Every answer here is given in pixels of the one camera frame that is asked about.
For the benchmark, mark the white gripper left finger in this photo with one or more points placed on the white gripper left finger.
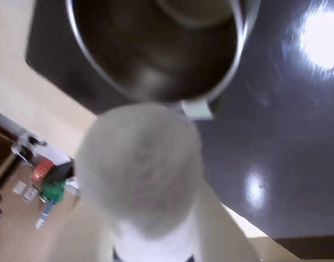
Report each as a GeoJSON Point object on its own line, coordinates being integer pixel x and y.
{"type": "Point", "coordinates": [82, 240]}

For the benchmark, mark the blue and white tool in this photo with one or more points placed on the blue and white tool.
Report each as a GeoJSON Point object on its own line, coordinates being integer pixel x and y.
{"type": "Point", "coordinates": [46, 213]}

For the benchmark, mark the red box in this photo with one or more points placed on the red box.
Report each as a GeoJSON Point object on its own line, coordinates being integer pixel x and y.
{"type": "Point", "coordinates": [41, 169]}

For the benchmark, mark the pale green steel mug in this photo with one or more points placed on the pale green steel mug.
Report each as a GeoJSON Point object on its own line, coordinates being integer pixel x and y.
{"type": "Point", "coordinates": [155, 54]}

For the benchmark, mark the green bag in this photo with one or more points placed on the green bag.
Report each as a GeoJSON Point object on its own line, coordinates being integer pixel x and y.
{"type": "Point", "coordinates": [53, 189]}

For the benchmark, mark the white gauze roll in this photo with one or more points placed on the white gauze roll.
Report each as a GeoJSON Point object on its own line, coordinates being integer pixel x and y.
{"type": "Point", "coordinates": [139, 166]}

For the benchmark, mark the black box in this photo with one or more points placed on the black box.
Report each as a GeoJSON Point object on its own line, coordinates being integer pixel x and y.
{"type": "Point", "coordinates": [61, 173]}

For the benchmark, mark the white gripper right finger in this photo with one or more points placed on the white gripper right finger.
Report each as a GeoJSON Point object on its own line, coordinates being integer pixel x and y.
{"type": "Point", "coordinates": [218, 237]}

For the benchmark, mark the dark wooden furniture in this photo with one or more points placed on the dark wooden furniture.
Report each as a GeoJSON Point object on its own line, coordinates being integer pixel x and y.
{"type": "Point", "coordinates": [1, 147]}

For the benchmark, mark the black table mat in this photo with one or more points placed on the black table mat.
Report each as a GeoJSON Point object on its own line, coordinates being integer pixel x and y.
{"type": "Point", "coordinates": [278, 122]}

